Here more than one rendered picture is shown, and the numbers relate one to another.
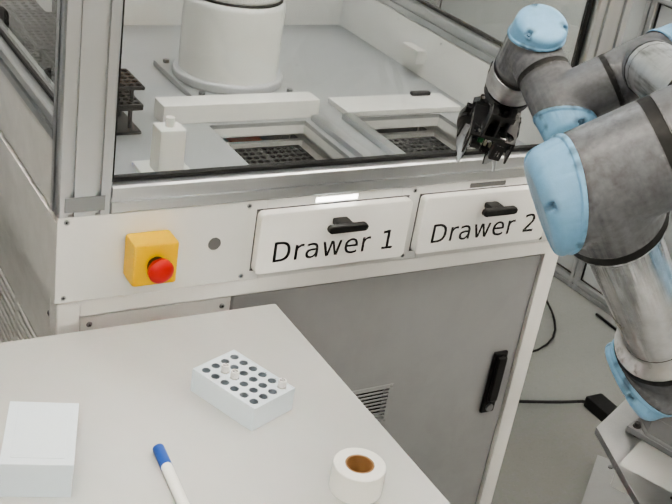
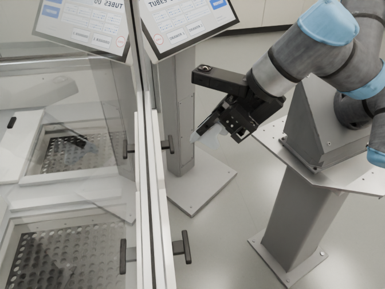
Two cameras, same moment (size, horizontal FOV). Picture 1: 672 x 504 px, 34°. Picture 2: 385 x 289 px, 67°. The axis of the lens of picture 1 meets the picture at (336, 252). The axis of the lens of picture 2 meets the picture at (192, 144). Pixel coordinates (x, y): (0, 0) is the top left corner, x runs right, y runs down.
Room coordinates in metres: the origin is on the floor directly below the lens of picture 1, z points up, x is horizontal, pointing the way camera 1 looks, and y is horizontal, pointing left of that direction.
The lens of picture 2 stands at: (1.49, 0.25, 1.47)
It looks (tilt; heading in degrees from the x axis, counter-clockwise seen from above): 43 degrees down; 294
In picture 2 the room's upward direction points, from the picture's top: straight up
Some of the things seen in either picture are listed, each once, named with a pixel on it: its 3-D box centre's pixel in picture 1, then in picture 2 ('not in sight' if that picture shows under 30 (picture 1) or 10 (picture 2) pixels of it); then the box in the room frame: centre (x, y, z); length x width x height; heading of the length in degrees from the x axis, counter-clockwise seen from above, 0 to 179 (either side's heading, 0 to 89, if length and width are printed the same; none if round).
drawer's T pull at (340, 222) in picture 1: (344, 224); (180, 247); (1.64, -0.01, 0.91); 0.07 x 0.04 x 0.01; 123
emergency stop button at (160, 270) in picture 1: (159, 269); not in sight; (1.44, 0.26, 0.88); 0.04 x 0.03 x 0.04; 123
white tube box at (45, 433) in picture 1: (40, 448); not in sight; (1.09, 0.33, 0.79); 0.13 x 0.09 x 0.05; 13
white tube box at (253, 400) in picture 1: (242, 389); not in sight; (1.30, 0.10, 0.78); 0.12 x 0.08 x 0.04; 54
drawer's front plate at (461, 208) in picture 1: (483, 217); (158, 153); (1.83, -0.26, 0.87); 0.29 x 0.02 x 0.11; 123
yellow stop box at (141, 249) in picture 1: (151, 259); not in sight; (1.46, 0.28, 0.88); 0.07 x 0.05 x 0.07; 123
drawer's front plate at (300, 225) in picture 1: (333, 234); (168, 256); (1.66, 0.01, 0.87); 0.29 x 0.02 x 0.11; 123
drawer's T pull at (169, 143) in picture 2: (496, 208); (167, 144); (1.81, -0.27, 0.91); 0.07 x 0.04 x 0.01; 123
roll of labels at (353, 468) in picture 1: (357, 476); not in sight; (1.15, -0.08, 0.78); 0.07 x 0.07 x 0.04
